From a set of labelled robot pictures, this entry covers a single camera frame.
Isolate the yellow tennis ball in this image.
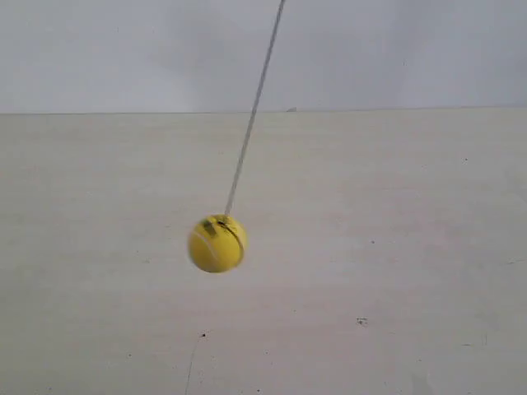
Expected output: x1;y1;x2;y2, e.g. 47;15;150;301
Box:
187;214;247;273

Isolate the thin black hanging string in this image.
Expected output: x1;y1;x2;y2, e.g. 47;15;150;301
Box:
224;0;287;216

